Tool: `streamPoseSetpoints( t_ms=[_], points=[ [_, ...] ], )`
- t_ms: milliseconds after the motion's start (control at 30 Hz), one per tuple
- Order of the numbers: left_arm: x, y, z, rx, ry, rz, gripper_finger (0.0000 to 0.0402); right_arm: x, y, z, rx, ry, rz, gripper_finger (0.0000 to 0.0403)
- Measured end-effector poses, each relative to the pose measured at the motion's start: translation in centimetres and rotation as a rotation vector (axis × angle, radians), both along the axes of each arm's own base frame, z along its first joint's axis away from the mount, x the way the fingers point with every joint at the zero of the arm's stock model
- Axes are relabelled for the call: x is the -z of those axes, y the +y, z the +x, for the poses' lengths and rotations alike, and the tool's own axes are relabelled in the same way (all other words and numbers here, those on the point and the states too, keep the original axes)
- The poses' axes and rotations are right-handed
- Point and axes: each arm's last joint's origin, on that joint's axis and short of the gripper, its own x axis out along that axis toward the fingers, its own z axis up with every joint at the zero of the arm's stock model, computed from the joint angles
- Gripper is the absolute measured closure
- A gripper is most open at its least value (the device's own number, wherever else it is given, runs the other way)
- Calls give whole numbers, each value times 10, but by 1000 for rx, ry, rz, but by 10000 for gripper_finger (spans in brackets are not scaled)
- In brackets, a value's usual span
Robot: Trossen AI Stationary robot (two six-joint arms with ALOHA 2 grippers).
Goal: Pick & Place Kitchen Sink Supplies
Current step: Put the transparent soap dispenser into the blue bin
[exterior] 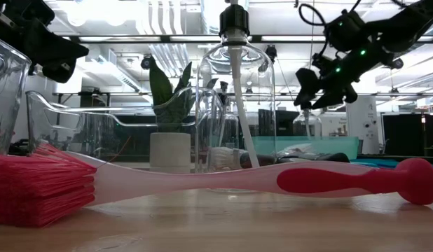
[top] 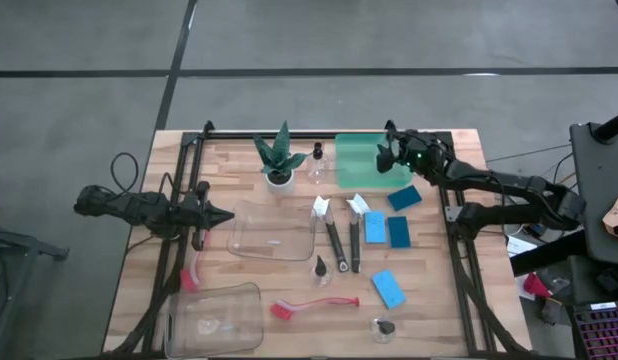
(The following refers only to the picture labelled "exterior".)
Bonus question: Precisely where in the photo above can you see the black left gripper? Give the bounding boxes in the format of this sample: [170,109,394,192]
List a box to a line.
[0,0,90,84]

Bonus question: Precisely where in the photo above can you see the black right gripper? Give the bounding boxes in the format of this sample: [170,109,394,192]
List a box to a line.
[293,9,397,111]

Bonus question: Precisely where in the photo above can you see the clear plastic bin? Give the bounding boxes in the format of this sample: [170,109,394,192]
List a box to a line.
[26,87,225,174]
[0,34,32,155]

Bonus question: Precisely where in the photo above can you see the red dish brush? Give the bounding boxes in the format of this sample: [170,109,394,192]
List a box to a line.
[0,143,433,228]

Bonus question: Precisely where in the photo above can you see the light blue sponge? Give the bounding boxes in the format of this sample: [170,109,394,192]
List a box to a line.
[356,162,399,170]

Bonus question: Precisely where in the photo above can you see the green translucent tray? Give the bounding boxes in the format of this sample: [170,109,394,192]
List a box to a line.
[250,135,359,161]

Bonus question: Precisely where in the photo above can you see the white cylindrical machine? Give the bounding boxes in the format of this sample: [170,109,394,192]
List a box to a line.
[345,95,380,155]

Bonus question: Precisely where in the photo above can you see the black monitor screen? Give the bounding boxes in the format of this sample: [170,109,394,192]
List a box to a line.
[380,113,422,157]

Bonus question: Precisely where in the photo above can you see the snake plant in white pot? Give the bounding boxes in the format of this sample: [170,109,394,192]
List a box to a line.
[148,55,220,174]

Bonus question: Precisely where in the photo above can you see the black hanging ceiling camera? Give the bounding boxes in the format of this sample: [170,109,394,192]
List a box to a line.
[139,55,153,71]
[387,57,405,71]
[264,44,278,64]

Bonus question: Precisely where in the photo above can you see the black aluminium rig frame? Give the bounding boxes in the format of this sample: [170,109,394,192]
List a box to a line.
[60,34,433,44]

